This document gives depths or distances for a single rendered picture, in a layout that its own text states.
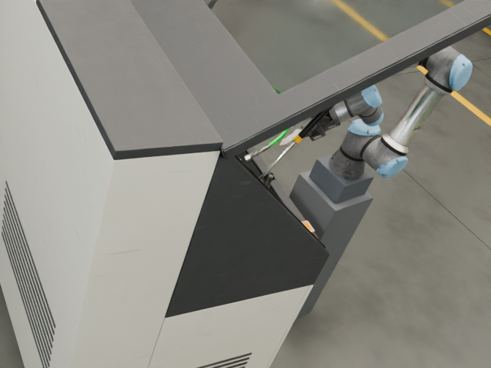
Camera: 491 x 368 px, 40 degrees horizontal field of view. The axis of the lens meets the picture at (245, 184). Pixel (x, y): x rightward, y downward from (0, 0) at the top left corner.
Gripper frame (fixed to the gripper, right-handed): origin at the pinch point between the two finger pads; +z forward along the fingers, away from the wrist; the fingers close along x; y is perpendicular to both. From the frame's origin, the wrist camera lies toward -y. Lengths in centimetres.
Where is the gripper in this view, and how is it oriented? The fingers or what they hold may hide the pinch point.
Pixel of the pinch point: (279, 133)
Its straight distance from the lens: 227.7
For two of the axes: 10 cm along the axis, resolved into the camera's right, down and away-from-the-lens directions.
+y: 4.5, 4.3, 7.8
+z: -8.8, 3.8, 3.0
